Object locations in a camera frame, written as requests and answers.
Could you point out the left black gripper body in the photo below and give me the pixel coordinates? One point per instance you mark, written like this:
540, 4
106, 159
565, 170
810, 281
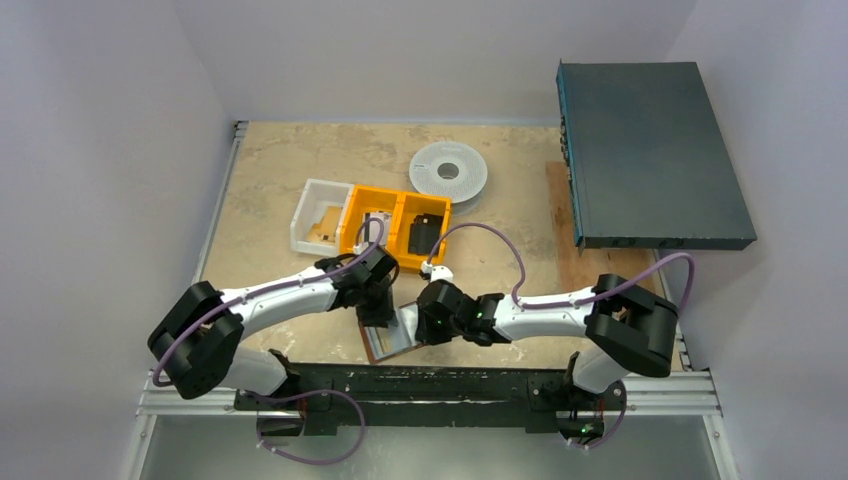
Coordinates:
375, 305

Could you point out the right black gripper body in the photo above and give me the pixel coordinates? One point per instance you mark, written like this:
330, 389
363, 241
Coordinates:
428, 326

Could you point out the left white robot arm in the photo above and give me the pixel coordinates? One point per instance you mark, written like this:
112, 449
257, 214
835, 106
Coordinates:
198, 344

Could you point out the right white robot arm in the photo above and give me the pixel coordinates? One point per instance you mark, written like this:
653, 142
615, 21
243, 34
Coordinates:
631, 328

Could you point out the stack of silver cards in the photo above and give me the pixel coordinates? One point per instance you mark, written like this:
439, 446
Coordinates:
377, 225

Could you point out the tan cards in white bin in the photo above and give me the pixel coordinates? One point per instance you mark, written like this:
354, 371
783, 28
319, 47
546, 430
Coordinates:
325, 230

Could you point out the orange double plastic bin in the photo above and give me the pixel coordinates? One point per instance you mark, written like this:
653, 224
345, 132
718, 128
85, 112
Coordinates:
404, 207

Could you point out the white plastic bin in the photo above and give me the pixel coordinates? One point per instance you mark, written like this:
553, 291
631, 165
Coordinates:
316, 196

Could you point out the wooden board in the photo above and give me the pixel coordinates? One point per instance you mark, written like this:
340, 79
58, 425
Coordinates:
578, 269

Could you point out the grey filament spool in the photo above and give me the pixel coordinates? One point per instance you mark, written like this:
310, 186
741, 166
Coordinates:
449, 169

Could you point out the dark blue flat box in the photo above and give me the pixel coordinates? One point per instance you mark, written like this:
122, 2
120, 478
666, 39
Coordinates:
647, 164

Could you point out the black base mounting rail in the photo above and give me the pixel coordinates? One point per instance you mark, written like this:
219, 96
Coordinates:
324, 397

